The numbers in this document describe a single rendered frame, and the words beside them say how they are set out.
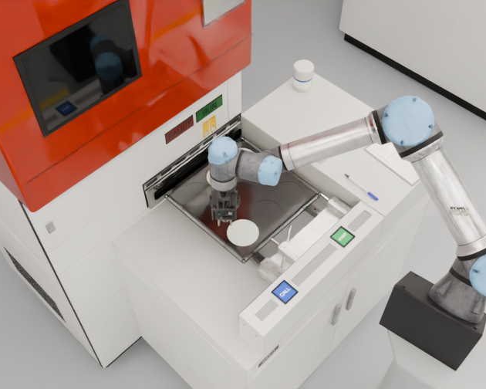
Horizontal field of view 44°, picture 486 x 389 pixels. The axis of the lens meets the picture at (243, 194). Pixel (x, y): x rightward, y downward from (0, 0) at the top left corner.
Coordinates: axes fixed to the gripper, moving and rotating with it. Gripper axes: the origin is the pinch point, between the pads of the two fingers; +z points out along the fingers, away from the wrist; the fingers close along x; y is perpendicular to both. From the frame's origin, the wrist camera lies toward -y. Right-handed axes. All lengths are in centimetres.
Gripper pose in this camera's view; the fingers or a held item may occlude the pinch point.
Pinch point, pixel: (225, 217)
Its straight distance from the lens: 185.6
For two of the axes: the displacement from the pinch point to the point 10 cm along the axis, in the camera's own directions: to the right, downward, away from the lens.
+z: 0.0, 6.0, 8.0
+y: 0.0, 8.0, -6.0
